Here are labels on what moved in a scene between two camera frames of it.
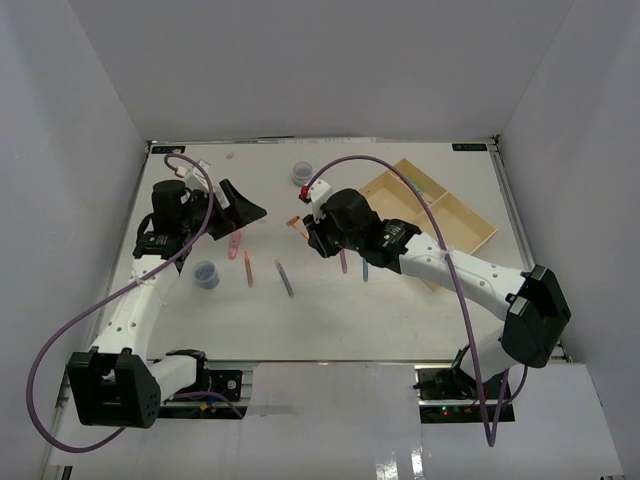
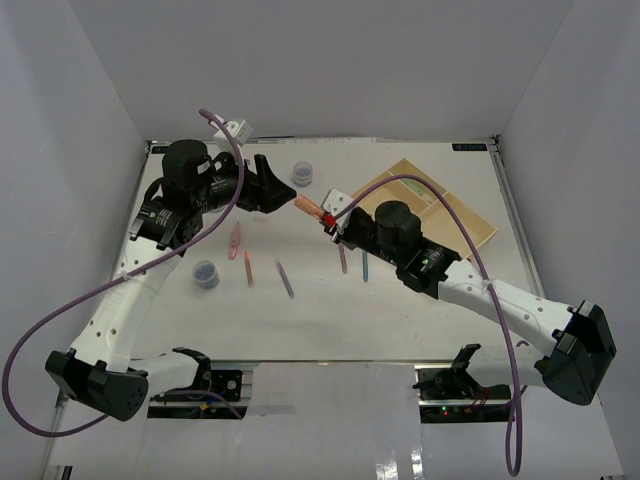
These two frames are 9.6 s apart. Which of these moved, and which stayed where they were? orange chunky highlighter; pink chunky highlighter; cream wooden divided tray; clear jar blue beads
Moved: orange chunky highlighter
Stayed: pink chunky highlighter; clear jar blue beads; cream wooden divided tray
